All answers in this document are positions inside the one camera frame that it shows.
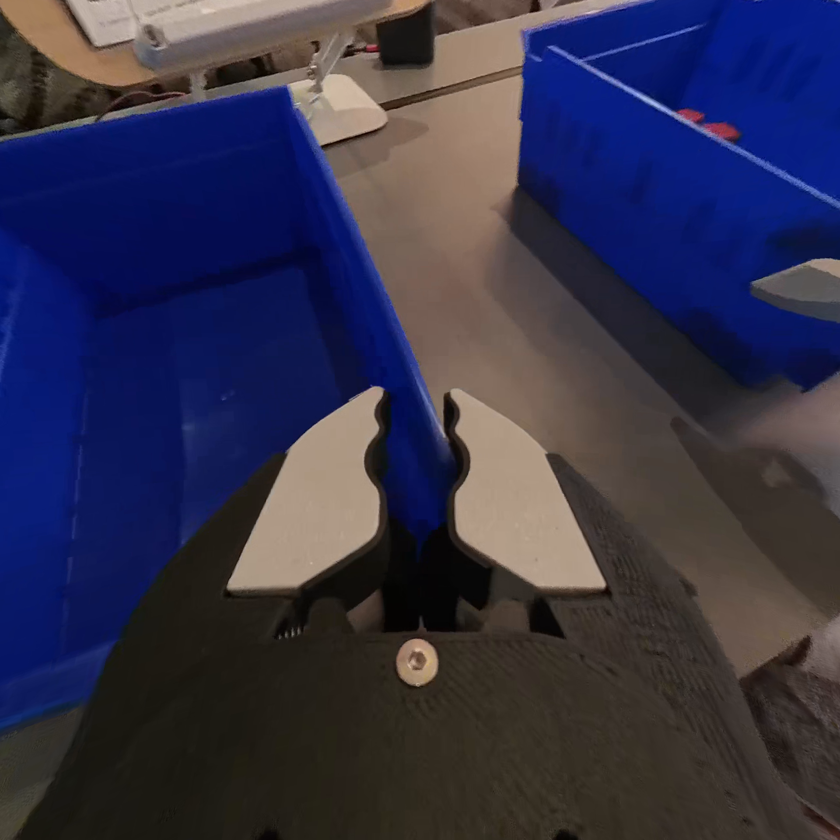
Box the pale desk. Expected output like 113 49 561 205
0 13 840 840

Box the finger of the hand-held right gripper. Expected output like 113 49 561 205
750 259 840 322

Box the small black box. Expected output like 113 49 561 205
379 7 435 67

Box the blue plastic bin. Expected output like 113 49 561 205
518 0 840 391
0 85 457 732

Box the person's grey clothing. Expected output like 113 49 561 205
740 633 840 840

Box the white printed paper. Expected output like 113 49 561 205
66 0 217 48

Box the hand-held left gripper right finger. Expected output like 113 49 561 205
444 387 609 597

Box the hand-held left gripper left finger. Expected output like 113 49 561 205
225 386 389 598

